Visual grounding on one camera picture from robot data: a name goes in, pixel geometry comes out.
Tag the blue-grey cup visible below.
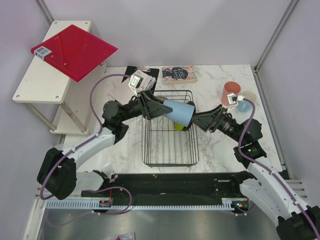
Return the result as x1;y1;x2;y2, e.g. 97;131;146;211
163;100;195;127

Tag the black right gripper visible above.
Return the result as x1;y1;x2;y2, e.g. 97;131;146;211
188;104;245;145

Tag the black clipboard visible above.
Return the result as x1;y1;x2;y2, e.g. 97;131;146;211
121;66;160;90

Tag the light blue mug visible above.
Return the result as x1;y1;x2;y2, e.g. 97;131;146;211
236;90;257;113

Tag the patterned ceramic bowl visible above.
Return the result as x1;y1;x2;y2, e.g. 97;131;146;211
155;95;168;102

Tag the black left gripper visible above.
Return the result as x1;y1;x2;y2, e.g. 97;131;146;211
119;90;175;123

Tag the grey wire dish rack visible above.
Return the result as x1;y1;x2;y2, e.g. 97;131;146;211
141;90;199;167

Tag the floral cover book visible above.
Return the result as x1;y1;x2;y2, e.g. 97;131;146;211
162;65;197;85

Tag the pink plastic cup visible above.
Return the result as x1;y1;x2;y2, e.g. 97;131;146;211
221;81;241;106

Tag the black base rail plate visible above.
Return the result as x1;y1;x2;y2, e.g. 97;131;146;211
81;171;247;205

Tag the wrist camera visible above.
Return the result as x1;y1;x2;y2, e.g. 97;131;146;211
226;92;245;112
128;73;146;92

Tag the red cutting board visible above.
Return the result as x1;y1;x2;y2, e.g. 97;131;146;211
30;24;118;82

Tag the white two-tier shelf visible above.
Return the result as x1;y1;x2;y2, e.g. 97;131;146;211
12;20;107;136

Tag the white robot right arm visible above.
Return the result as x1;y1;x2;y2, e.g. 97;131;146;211
191;105;320;240

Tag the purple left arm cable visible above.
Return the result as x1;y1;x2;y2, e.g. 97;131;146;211
39;72;132;200

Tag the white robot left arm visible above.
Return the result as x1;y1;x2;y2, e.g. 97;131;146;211
37;90;173;200

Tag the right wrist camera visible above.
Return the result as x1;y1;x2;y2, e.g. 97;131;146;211
226;92;245;112

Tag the lime green plate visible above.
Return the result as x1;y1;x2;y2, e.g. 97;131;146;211
174;122;184;132

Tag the dark brown plate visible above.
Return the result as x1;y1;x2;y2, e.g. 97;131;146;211
182;101;196;132

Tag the white slotted cable duct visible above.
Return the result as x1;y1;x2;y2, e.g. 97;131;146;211
46;198;248;211

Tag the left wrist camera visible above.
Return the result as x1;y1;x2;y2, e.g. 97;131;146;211
128;73;146;92

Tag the white paper sheet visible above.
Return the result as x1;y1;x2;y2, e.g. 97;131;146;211
110;70;151;105

